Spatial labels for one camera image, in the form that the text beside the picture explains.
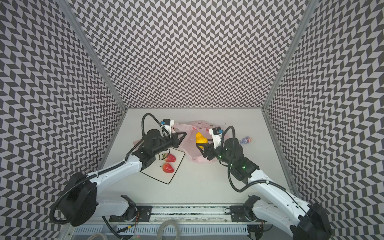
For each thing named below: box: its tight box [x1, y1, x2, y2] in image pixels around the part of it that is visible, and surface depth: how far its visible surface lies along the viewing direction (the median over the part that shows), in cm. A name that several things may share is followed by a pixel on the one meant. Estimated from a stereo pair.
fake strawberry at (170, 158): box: [164, 153, 176, 162], surface depth 91 cm
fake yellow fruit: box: [195, 132, 208, 148], surface depth 72 cm
